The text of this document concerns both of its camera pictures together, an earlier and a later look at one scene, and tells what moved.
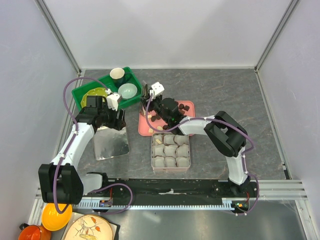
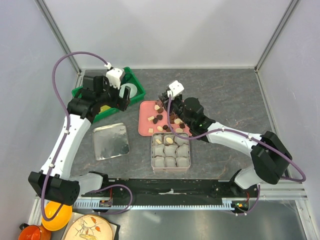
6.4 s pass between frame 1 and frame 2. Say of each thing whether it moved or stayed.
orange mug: stayed
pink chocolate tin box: stayed
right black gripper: moved
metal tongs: moved
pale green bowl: stayed
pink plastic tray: stayed
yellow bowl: stayed
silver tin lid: stayed
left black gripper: moved
